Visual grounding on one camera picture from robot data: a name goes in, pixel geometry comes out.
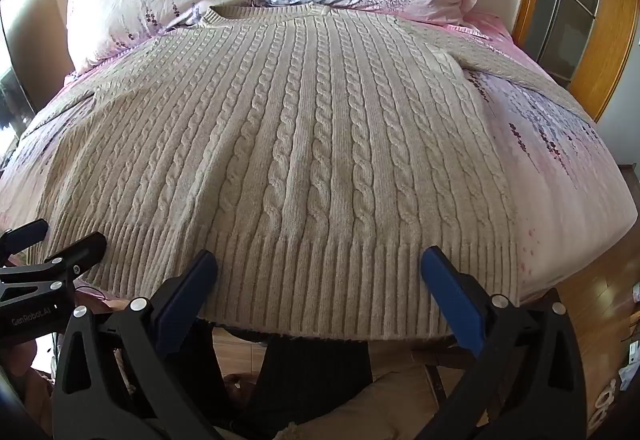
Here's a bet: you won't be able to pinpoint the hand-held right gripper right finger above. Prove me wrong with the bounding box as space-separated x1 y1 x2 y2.
420 245 588 440

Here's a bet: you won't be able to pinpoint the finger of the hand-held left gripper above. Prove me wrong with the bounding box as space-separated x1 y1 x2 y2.
0 219 50 266
0 232 108 293

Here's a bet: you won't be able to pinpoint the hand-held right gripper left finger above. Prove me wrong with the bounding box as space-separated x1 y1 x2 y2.
50 249 236 440

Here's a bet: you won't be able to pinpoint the beige cable knit sweater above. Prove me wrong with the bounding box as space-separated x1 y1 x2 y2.
20 4 598 341

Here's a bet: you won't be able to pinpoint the person's dark trouser legs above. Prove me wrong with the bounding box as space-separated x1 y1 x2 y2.
245 320 373 440

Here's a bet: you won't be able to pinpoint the pink floral bed sheet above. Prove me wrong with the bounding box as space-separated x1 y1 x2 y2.
0 10 640 301

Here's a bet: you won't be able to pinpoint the wooden door with glass panes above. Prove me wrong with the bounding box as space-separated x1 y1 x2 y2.
512 0 640 123

